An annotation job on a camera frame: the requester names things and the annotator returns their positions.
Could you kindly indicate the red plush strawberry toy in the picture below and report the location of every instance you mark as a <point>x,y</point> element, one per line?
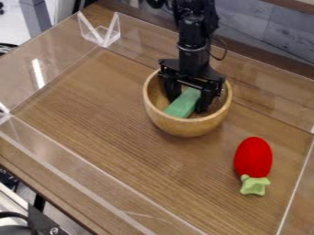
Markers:
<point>252,163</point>

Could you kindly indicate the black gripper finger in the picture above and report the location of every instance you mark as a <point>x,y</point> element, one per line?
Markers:
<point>172,88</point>
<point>210,92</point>

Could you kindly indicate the grey metal post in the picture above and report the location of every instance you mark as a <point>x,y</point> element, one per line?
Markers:
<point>36,16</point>

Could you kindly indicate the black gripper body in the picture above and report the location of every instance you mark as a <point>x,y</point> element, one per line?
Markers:
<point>191,68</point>

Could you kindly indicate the black clamp with cable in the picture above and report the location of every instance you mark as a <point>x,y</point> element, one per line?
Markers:
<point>37,224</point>

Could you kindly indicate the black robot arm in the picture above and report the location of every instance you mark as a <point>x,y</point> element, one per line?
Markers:
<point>196,23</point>

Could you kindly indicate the green foam stick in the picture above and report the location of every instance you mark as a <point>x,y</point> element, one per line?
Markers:
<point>180,108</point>

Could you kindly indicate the brown wooden bowl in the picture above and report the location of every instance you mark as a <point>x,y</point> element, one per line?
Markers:
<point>197,124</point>

